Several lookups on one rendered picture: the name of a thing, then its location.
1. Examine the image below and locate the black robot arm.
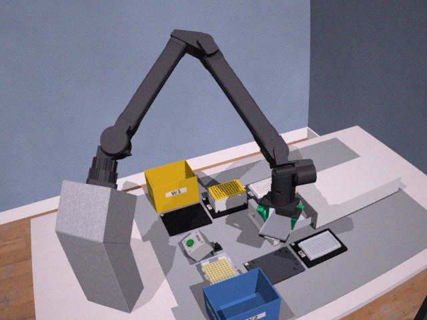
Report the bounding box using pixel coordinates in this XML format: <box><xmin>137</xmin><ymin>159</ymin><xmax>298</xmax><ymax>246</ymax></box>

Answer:
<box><xmin>86</xmin><ymin>29</ymin><xmax>317</xmax><ymax>203</ymax></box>

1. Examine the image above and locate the blue bin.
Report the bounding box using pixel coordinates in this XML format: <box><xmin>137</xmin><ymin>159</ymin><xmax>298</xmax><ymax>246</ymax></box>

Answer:
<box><xmin>203</xmin><ymin>268</ymin><xmax>281</xmax><ymax>320</ymax></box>

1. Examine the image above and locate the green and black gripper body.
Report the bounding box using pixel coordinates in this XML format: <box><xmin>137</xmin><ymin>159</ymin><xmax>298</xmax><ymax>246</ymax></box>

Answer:
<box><xmin>259</xmin><ymin>188</ymin><xmax>302</xmax><ymax>219</ymax></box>

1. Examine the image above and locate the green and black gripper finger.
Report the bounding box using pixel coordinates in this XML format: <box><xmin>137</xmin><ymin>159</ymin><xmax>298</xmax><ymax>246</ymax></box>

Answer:
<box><xmin>256</xmin><ymin>205</ymin><xmax>270</xmax><ymax>222</ymax></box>
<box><xmin>291</xmin><ymin>205</ymin><xmax>304</xmax><ymax>230</ymax></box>

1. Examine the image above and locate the yellow bin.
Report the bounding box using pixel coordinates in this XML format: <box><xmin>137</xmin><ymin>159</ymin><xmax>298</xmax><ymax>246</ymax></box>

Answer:
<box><xmin>144</xmin><ymin>160</ymin><xmax>199</xmax><ymax>213</ymax></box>

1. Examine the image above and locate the white assay plate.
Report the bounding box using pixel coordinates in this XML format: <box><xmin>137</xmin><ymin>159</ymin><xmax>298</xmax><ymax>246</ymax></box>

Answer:
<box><xmin>298</xmin><ymin>231</ymin><xmax>341</xmax><ymax>261</ymax></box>
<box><xmin>248</xmin><ymin>177</ymin><xmax>272</xmax><ymax>199</ymax></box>

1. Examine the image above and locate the grey bench mat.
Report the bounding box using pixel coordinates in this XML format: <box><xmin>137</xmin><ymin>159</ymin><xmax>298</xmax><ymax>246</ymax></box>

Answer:
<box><xmin>134</xmin><ymin>137</ymin><xmax>427</xmax><ymax>320</ymax></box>

